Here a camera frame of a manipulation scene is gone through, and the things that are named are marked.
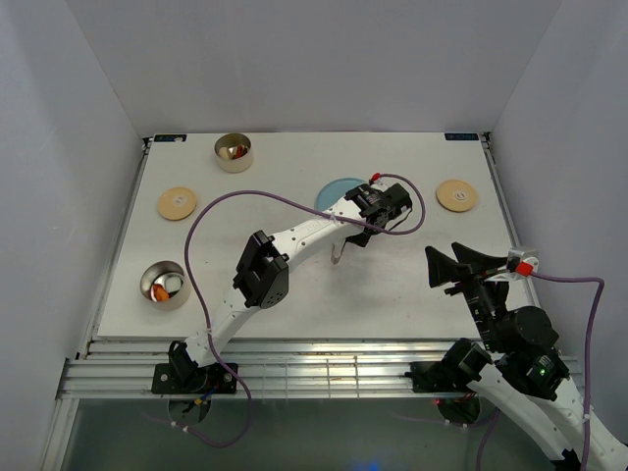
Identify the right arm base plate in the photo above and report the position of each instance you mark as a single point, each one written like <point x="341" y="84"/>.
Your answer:
<point x="441" y="377"/>

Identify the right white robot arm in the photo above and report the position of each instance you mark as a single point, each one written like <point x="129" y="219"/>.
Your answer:
<point x="516" y="364"/>

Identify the seaweed rice block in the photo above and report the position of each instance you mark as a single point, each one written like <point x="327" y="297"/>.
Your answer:
<point x="173" y="284"/>

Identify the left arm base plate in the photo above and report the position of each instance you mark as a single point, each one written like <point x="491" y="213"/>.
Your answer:
<point x="213" y="378"/>

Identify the right blue label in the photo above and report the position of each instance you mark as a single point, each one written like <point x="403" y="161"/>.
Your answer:
<point x="461" y="136"/>

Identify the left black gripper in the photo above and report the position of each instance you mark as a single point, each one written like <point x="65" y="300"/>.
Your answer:
<point x="359" y="239"/>

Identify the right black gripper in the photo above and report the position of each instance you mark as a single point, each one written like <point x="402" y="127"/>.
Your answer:
<point x="441" y="268"/>

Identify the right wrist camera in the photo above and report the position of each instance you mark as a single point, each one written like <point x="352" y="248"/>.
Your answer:
<point x="522" y="261"/>

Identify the ceramic food plate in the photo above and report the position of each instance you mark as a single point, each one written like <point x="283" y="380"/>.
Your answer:
<point x="330" y="193"/>

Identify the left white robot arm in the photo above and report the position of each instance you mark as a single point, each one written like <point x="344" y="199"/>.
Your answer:
<point x="262" y="272"/>

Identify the orange carrot slice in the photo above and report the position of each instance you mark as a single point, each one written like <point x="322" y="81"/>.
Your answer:
<point x="159" y="294"/>

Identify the left blue label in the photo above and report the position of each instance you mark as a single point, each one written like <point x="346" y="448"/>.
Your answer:
<point x="175" y="138"/>

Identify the steel lunch bowl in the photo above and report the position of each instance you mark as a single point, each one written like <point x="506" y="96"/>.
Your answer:
<point x="155" y="275"/>
<point x="232" y="140"/>

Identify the wooden lid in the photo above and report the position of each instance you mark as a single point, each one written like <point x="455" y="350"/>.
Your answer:
<point x="176" y="203"/>
<point x="457" y="196"/>

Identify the rice ball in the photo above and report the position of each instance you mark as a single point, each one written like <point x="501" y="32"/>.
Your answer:
<point x="225" y="153"/>

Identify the steel tongs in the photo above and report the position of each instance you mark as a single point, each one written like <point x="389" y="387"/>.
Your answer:
<point x="337" y="251"/>

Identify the blue label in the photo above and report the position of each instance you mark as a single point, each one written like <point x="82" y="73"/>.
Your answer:
<point x="461" y="136"/>
<point x="175" y="138"/>

